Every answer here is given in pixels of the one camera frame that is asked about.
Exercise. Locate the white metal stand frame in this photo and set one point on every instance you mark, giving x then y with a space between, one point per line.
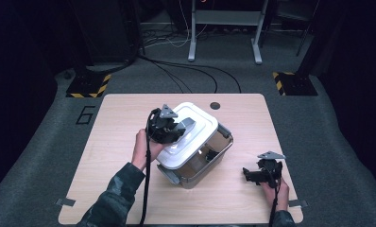
227 17

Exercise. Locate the striped black stand base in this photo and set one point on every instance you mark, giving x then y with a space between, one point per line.
88 85
295 83

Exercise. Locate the black cabinet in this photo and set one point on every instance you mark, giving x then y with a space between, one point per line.
104 30

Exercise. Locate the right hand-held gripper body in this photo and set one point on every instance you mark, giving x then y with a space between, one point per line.
271 171

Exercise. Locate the dark round table grommet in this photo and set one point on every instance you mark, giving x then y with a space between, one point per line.
214 105

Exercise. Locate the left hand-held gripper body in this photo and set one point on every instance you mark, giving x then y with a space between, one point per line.
162 127

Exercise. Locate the black stand pole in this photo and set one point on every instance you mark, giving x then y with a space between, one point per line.
318 34

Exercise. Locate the person's right hand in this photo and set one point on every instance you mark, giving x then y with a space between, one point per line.
280 195

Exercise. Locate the person's left hand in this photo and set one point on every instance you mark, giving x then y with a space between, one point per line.
142 151

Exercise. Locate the grey tape strip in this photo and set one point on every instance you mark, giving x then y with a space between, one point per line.
298 203
65 202

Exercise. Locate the clear brown storage box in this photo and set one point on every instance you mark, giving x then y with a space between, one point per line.
208 151

